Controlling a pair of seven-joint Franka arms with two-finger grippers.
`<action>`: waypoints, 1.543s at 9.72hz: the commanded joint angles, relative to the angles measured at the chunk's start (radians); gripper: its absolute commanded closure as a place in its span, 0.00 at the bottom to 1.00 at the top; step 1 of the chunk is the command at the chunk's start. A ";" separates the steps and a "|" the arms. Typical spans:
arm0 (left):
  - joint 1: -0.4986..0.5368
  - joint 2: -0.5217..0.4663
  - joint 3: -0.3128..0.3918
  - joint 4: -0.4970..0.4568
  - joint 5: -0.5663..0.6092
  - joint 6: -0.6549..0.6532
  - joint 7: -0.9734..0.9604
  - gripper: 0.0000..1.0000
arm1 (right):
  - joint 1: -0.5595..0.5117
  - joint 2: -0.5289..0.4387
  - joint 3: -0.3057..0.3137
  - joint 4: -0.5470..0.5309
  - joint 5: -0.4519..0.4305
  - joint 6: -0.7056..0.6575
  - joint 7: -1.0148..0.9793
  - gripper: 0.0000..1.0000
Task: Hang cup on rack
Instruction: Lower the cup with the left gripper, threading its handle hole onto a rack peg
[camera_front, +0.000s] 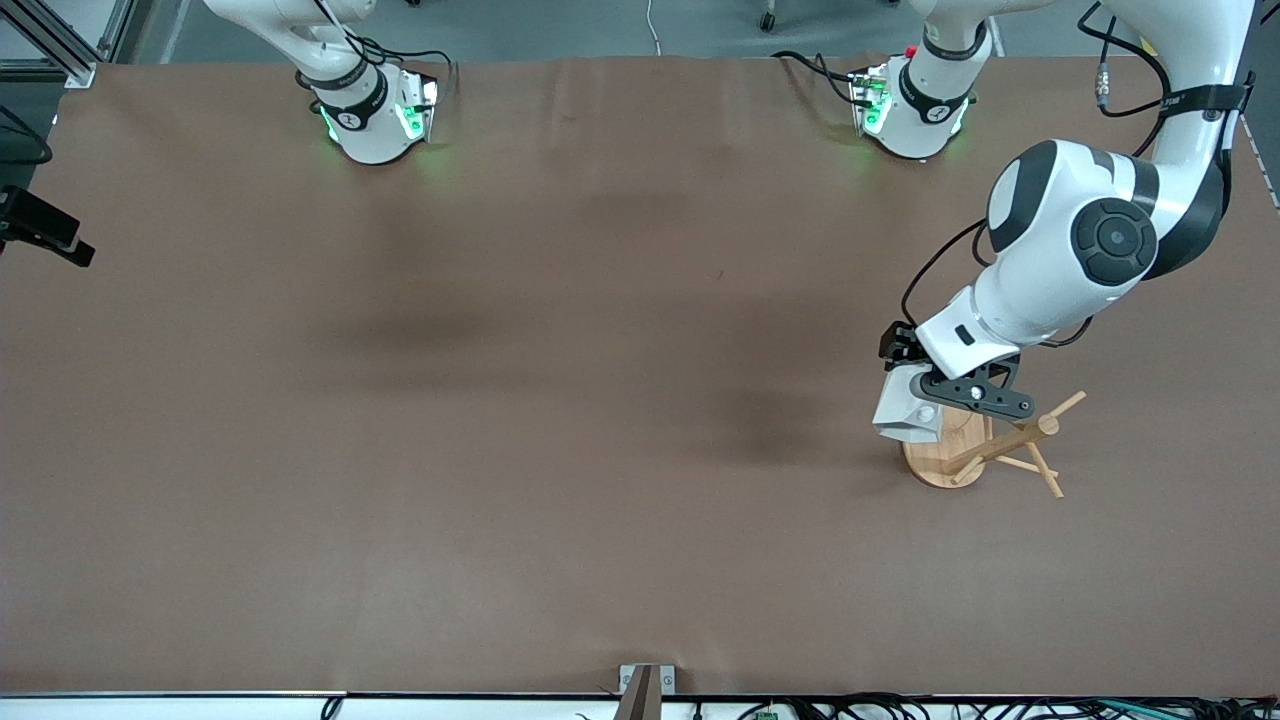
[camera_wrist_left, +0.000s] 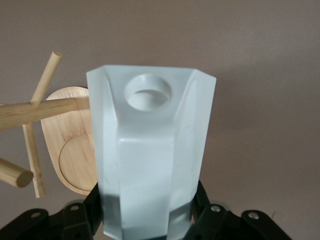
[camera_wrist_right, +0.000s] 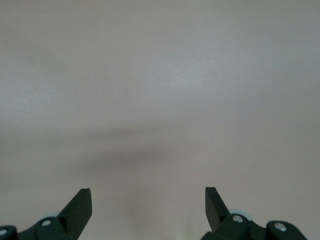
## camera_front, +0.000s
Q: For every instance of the metal camera mast bracket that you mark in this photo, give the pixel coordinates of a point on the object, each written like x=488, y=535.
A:
x=640, y=700

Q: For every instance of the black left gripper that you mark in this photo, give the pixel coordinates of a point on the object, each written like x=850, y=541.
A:
x=899, y=347

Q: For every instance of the brown table cover sheet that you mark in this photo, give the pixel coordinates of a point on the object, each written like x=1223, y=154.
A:
x=640, y=500

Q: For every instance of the white geometric cup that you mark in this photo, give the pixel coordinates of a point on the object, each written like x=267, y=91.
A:
x=905, y=415

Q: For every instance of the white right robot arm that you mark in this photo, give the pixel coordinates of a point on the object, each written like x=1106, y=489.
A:
x=370, y=130

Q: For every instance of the wooden cup rack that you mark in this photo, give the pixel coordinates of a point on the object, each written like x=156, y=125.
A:
x=1000, y=447

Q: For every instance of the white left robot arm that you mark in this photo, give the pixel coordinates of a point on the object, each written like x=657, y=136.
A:
x=1060, y=250

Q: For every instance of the aluminium frame post with bracket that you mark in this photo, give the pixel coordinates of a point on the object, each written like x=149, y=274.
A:
x=70, y=65

